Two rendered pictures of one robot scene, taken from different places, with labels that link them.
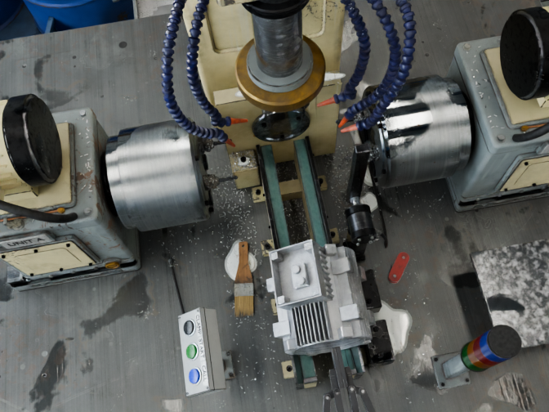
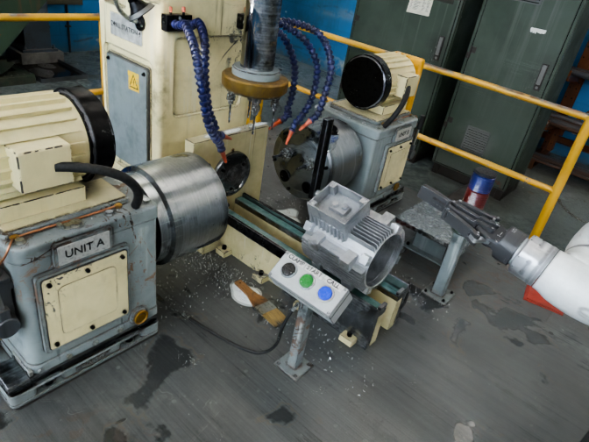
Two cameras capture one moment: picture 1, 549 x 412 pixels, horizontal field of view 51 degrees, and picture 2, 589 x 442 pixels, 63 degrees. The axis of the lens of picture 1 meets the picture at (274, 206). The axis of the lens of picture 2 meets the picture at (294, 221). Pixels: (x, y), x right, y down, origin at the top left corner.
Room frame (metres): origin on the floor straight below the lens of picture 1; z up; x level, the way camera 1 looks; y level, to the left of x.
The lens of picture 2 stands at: (-0.26, 0.86, 1.68)
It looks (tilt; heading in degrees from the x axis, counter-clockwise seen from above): 31 degrees down; 309
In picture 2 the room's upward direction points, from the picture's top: 10 degrees clockwise
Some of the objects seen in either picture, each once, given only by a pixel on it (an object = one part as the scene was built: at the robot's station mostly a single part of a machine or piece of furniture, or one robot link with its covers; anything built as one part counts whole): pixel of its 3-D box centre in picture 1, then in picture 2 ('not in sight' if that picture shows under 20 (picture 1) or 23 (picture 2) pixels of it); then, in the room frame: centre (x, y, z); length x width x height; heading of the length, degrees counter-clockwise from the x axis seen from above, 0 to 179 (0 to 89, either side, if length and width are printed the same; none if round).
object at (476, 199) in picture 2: (492, 347); (476, 196); (0.13, -0.38, 1.14); 0.06 x 0.06 x 0.04
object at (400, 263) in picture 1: (398, 267); not in sight; (0.40, -0.30, 0.81); 0.09 x 0.03 x 0.02; 145
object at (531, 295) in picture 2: not in sight; (545, 294); (-0.09, -0.68, 0.80); 0.15 x 0.12 x 0.01; 104
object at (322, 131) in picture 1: (278, 114); (217, 178); (0.81, -0.04, 0.97); 0.30 x 0.11 x 0.34; 93
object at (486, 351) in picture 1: (499, 343); (481, 181); (0.13, -0.38, 1.19); 0.06 x 0.06 x 0.04
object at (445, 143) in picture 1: (421, 129); (322, 155); (0.67, -0.38, 1.04); 0.41 x 0.25 x 0.25; 93
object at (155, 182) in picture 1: (142, 178); (152, 213); (0.64, 0.31, 1.04); 0.37 x 0.25 x 0.25; 93
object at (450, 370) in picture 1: (473, 357); (459, 237); (0.13, -0.38, 1.01); 0.08 x 0.08 x 0.42; 3
